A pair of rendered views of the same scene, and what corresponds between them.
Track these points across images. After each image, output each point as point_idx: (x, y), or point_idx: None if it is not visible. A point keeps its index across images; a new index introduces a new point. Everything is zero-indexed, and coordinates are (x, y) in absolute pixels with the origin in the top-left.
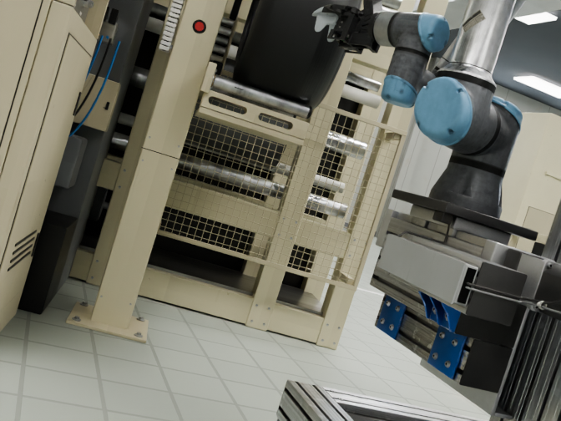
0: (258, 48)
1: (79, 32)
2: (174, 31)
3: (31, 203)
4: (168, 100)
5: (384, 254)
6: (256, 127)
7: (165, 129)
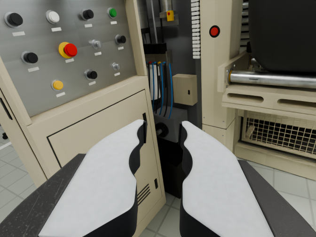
0: (256, 42)
1: (84, 111)
2: (199, 42)
3: None
4: (208, 92)
5: None
6: (277, 112)
7: (212, 112)
